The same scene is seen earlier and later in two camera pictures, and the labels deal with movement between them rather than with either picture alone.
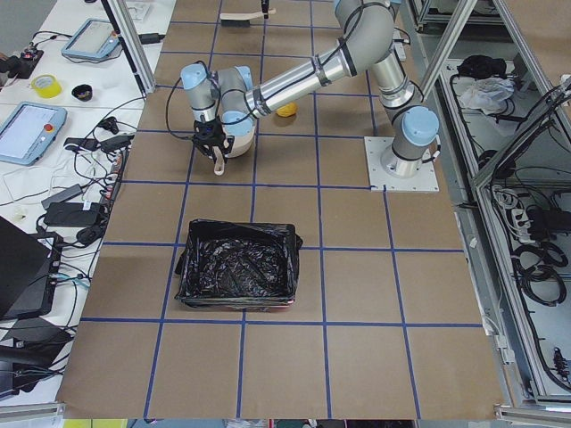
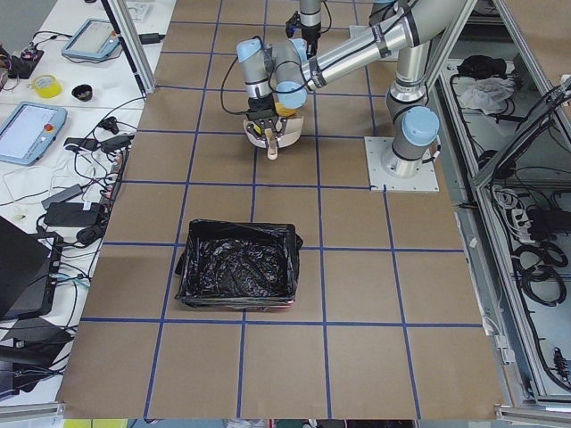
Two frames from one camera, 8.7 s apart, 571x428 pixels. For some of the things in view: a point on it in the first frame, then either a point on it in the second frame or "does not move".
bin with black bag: x=238 y=266 does not move
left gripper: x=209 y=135 → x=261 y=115
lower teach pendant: x=29 y=131 does not move
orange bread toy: x=287 y=110 does not move
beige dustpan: x=219 y=160 → x=271 y=142
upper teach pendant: x=94 y=38 does not move
